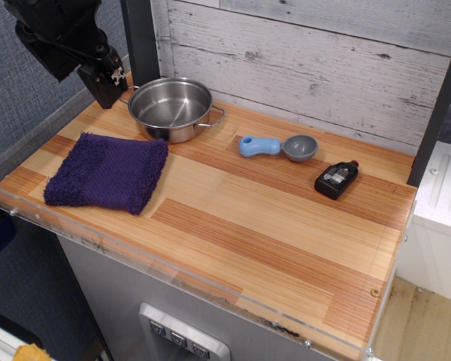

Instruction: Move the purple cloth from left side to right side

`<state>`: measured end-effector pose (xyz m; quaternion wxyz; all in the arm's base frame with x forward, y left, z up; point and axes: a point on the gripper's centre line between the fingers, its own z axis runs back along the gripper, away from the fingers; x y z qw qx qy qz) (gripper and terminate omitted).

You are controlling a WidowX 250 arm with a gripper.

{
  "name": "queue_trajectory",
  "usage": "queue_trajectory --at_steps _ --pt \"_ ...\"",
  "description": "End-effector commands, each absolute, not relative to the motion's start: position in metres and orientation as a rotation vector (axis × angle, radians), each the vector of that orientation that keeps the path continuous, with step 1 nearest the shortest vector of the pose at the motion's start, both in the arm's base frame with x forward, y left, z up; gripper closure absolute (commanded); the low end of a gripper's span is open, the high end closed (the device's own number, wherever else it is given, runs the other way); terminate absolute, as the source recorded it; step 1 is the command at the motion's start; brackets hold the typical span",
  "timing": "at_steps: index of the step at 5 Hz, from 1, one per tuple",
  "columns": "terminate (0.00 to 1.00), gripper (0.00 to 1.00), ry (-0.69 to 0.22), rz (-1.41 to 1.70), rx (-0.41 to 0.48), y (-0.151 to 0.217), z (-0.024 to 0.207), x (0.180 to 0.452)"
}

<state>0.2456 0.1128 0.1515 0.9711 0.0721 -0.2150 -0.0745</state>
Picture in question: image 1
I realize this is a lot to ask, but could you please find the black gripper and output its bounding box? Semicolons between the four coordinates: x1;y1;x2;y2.
14;7;128;109

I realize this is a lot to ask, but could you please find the yellow black object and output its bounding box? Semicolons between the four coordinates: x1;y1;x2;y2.
12;344;52;361

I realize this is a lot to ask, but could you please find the stainless steel pot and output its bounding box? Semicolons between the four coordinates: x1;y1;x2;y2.
119;77;226;144

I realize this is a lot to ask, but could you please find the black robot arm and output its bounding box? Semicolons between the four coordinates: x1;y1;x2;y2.
4;0;128;109

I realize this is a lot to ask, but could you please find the dark grey left post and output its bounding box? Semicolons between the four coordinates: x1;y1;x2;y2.
120;0;160;86

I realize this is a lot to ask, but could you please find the blue grey measuring scoop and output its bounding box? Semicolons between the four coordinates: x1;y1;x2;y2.
238;135;319;162

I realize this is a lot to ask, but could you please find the dark grey right post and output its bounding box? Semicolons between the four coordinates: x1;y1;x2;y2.
407;60;451;187

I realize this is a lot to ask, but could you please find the silver dispenser button panel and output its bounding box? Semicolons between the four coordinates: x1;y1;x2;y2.
138;302;232;360

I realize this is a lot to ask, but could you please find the dark grey post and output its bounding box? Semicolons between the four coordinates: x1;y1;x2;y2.
407;60;451;187
120;0;160;86

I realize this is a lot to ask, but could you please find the purple cloth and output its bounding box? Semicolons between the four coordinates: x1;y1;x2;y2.
44;133;168;215

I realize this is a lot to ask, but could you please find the small black bottle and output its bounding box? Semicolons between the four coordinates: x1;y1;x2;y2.
314;160;359;200

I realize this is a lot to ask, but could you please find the clear acrylic guard rail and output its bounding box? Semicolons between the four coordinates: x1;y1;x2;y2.
0;55;418;361

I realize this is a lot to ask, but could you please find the grey metal cabinet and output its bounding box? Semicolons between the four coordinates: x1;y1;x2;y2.
59;235;378;360

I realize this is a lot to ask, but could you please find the white ribbed box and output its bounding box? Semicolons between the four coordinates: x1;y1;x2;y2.
396;141;451;299

